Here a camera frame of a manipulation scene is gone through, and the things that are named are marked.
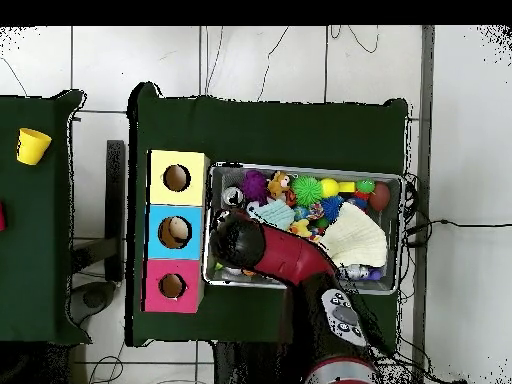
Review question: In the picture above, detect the yellow plastic cup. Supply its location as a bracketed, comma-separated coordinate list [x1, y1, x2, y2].
[15, 127, 53, 166]

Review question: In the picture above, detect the cream knitted cloth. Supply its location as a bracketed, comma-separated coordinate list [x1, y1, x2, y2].
[319, 201, 389, 269]

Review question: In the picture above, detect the mint green knitted cloth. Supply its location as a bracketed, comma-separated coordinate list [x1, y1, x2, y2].
[247, 198, 296, 231]

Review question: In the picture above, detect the silver drink can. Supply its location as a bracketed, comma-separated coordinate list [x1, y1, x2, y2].
[221, 185, 246, 208]

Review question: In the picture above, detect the wooden three-hole box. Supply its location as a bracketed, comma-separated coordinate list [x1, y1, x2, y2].
[141, 149, 212, 314]

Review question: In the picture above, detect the yellow smooth ball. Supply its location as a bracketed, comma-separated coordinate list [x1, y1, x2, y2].
[319, 177, 341, 199]

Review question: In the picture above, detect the purple spiky ball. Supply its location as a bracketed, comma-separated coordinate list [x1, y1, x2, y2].
[239, 169, 270, 205]

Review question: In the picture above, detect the dark green table cloth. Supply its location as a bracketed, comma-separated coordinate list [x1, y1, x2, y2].
[125, 81, 411, 348]

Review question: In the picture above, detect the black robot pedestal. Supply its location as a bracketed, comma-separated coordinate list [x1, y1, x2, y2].
[211, 341, 305, 384]

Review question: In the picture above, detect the black stand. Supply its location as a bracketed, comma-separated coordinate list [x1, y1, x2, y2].
[67, 139, 126, 326]

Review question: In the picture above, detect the dark green side-table cloth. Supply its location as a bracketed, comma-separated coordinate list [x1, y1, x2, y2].
[0, 89, 93, 345]

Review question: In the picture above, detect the green koosh ball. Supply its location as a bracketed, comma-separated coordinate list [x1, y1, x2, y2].
[290, 175, 324, 208]

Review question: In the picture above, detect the brown red ball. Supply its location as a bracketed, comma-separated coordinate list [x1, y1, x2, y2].
[368, 181, 392, 212]

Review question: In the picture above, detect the silver mesh bin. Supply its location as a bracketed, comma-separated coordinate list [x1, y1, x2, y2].
[202, 161, 404, 296]

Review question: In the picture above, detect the black power cable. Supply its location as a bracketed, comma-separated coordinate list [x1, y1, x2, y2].
[403, 217, 512, 249]

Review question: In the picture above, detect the yellow plush duck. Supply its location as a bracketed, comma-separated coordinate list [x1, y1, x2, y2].
[288, 218, 313, 238]

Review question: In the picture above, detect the blue koosh ball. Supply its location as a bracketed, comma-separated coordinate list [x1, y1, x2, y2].
[319, 194, 345, 223]

